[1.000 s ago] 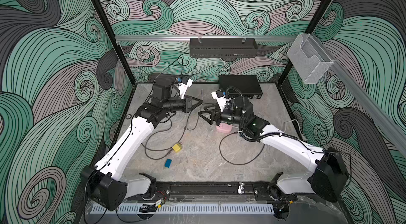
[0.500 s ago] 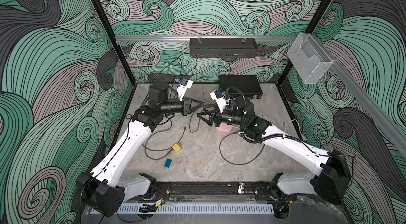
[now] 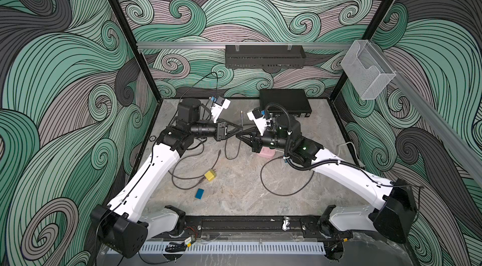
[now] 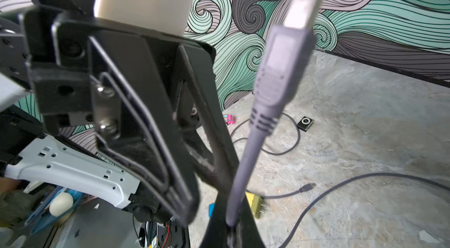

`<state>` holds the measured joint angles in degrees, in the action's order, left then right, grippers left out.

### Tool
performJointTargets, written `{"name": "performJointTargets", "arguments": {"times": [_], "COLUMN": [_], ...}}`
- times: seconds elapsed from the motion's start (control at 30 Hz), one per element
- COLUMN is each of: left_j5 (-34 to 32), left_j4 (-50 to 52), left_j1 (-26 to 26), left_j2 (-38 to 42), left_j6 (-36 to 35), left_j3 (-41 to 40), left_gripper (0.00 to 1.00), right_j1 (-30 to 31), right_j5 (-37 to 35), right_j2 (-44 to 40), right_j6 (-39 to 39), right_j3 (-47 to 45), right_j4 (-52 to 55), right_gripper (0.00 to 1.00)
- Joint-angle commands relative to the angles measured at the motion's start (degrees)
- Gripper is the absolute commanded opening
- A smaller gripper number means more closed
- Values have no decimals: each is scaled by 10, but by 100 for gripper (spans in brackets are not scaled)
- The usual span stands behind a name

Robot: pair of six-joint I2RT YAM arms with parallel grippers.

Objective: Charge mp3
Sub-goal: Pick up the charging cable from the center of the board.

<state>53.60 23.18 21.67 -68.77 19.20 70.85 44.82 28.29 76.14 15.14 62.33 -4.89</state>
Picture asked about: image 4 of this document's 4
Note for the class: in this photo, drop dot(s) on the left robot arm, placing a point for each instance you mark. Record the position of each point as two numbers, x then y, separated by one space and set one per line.
70 158

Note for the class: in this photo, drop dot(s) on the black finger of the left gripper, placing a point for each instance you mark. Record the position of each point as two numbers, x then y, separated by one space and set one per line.
151 96

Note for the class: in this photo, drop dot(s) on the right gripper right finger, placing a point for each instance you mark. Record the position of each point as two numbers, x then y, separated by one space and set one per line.
249 236

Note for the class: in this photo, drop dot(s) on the yellow charger cube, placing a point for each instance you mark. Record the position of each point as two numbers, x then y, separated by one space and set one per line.
256 204

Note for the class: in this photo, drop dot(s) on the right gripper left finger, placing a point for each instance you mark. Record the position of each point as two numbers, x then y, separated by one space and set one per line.
218 234

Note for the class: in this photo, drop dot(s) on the pink multicolour small device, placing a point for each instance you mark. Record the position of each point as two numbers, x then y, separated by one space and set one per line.
229 119

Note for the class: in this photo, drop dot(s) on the teal small block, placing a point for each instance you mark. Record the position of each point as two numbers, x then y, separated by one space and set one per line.
210 209

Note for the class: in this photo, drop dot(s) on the small black square device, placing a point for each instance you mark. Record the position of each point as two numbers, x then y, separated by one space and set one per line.
305 123

